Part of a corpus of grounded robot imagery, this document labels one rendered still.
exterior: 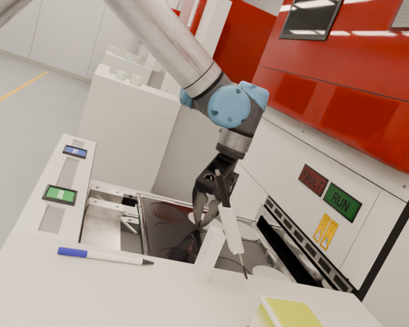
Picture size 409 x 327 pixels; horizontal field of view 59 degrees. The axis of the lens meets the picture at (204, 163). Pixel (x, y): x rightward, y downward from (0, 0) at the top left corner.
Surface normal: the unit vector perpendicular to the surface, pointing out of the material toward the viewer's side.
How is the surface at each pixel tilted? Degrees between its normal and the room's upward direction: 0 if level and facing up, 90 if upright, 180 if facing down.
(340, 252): 90
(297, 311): 0
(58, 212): 0
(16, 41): 90
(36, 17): 90
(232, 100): 88
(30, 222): 0
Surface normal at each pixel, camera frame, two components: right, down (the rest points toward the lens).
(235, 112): 0.23, 0.31
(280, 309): 0.34, -0.91
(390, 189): -0.91, -0.26
